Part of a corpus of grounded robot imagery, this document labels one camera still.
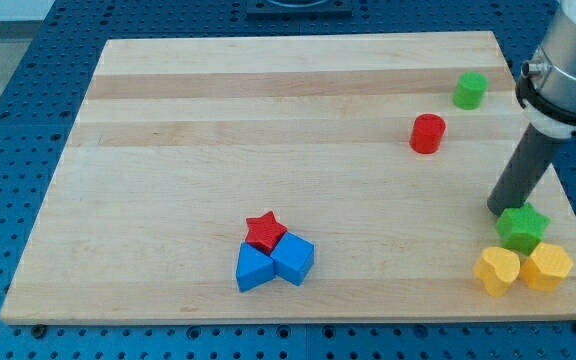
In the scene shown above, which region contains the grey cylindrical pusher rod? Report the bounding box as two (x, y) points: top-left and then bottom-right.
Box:
(487, 124), (567, 216)

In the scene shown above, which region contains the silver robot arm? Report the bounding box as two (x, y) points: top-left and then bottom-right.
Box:
(487, 0), (576, 216)

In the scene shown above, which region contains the wooden board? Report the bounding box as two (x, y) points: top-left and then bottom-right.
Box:
(0, 31), (576, 325)

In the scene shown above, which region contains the green star block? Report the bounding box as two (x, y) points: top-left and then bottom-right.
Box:
(495, 202), (551, 256)

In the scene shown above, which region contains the green cylinder block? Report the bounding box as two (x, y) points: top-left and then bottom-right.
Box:
(453, 71), (489, 110)

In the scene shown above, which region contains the red cylinder block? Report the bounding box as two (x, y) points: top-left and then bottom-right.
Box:
(409, 113), (446, 154)

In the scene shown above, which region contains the yellow hexagon block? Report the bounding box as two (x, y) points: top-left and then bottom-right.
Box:
(519, 242), (574, 292)

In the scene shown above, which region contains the yellow heart block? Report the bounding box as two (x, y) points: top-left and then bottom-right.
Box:
(472, 247), (521, 297)

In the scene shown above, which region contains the blue cube block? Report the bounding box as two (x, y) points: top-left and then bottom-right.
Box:
(270, 232), (315, 286)

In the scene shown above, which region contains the red star block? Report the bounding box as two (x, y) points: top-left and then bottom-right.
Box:
(245, 211), (287, 255)

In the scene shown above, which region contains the blue triangle block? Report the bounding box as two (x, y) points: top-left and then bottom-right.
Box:
(235, 243), (276, 292)

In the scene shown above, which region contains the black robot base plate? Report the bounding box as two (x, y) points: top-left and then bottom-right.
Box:
(244, 0), (353, 17)

